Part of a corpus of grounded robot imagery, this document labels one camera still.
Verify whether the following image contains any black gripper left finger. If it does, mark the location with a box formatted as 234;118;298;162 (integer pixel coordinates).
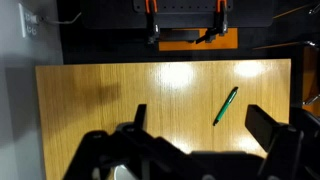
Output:
63;103;201;180

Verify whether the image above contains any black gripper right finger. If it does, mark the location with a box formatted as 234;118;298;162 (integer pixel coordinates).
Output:
244;104;320;180

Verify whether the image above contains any green pen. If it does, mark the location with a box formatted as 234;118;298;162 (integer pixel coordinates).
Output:
212;86;240;127

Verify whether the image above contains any orange mat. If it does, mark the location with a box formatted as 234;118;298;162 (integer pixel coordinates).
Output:
158;27;239;52

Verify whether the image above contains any white power outlet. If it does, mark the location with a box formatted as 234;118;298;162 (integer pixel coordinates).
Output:
18;2;40;39

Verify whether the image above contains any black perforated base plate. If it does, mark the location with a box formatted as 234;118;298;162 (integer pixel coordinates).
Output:
79;0;275;30

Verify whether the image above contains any black clamp with orange handle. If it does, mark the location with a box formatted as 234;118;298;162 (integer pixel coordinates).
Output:
195;0;230;45
144;0;161;45

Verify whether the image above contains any grey power cable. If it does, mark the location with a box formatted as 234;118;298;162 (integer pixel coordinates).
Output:
34;12;83;26

